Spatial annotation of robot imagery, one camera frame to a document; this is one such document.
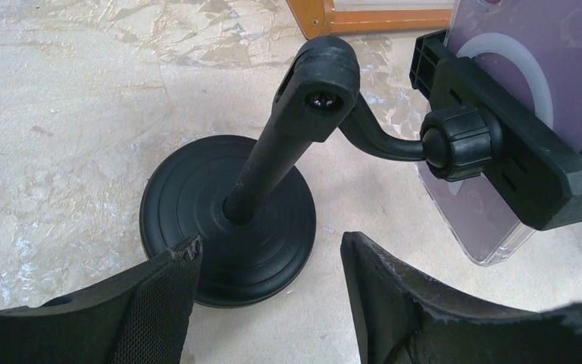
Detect black phone clamp holder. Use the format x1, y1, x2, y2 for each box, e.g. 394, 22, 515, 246
409, 31, 582, 231

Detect phone with purple clear case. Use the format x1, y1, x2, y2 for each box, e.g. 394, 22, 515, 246
417, 1, 582, 266

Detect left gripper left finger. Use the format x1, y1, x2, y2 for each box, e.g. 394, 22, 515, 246
0, 236, 203, 363

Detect orange wooden shelf rack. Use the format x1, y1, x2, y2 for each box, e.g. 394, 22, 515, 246
286, 0, 455, 39

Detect black round-base phone stand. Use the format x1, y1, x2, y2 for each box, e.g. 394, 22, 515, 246
139, 36, 424, 308

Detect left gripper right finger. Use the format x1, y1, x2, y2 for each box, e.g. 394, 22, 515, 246
340, 232, 582, 363

